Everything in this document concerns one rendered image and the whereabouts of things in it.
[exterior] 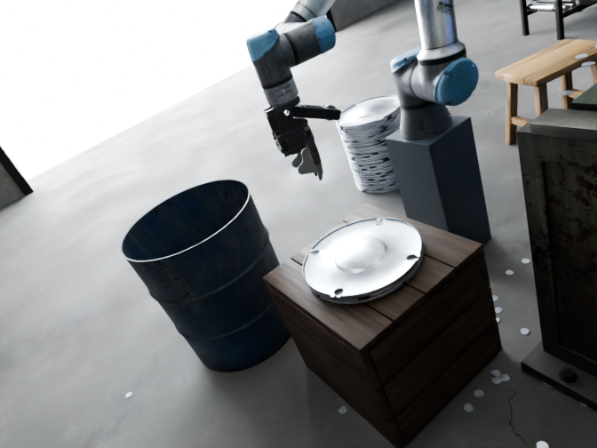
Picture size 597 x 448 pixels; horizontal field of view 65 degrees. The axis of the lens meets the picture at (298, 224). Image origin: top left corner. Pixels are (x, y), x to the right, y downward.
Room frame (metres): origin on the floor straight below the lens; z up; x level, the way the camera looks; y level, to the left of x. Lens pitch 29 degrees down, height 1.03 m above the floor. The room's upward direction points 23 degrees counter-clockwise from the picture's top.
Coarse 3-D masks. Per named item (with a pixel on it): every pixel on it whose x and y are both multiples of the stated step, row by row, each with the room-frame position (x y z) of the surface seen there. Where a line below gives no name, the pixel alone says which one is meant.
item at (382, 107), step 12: (384, 96) 2.02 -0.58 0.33; (396, 96) 1.95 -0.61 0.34; (348, 108) 2.06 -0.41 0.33; (360, 108) 1.98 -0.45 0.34; (372, 108) 1.92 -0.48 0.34; (384, 108) 1.88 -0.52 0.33; (396, 108) 1.81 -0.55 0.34; (336, 120) 1.96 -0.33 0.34; (348, 120) 1.92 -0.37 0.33; (360, 120) 1.86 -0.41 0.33; (372, 120) 1.81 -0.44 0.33
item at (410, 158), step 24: (456, 120) 1.25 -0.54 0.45; (408, 144) 1.24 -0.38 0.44; (432, 144) 1.17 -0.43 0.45; (456, 144) 1.20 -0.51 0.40; (408, 168) 1.26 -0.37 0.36; (432, 168) 1.17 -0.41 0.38; (456, 168) 1.19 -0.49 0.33; (408, 192) 1.29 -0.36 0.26; (432, 192) 1.19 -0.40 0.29; (456, 192) 1.19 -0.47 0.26; (480, 192) 1.23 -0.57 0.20; (408, 216) 1.32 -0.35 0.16; (432, 216) 1.21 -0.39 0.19; (456, 216) 1.18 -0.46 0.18; (480, 216) 1.22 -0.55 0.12; (480, 240) 1.21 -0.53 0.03
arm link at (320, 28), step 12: (300, 24) 1.10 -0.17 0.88; (312, 24) 1.07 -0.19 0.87; (324, 24) 1.07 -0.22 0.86; (288, 36) 1.06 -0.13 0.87; (300, 36) 1.05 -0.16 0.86; (312, 36) 1.06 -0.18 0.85; (324, 36) 1.06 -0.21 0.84; (300, 48) 1.05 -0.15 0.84; (312, 48) 1.05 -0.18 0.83; (324, 48) 1.07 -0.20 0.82; (300, 60) 1.06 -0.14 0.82
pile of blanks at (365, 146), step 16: (400, 112) 1.83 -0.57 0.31; (352, 128) 1.83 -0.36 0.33; (368, 128) 1.81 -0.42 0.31; (384, 128) 1.81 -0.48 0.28; (352, 144) 1.85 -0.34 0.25; (368, 144) 1.80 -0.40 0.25; (384, 144) 1.79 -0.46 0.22; (352, 160) 1.90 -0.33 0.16; (368, 160) 1.81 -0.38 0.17; (384, 160) 1.80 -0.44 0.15; (368, 176) 1.83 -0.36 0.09; (384, 176) 1.81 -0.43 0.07; (368, 192) 1.85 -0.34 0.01; (384, 192) 1.80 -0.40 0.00
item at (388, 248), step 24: (336, 240) 1.01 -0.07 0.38; (360, 240) 0.96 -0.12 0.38; (384, 240) 0.93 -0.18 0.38; (408, 240) 0.89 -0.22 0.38; (312, 264) 0.96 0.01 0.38; (336, 264) 0.91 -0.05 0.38; (360, 264) 0.87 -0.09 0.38; (384, 264) 0.85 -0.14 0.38; (408, 264) 0.81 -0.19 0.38; (312, 288) 0.86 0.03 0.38; (336, 288) 0.83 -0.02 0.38; (360, 288) 0.80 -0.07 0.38; (384, 288) 0.77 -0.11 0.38
